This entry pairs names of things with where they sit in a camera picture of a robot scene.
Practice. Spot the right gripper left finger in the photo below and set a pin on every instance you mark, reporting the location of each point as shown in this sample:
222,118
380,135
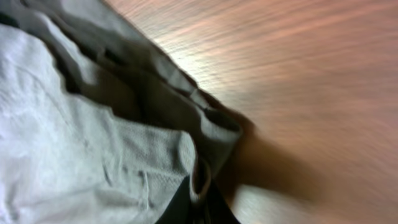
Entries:
178,210

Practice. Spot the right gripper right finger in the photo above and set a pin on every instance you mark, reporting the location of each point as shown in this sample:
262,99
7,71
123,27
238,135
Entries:
217,210

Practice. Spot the grey shorts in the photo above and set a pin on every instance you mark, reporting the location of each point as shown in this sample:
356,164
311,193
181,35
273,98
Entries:
98,125

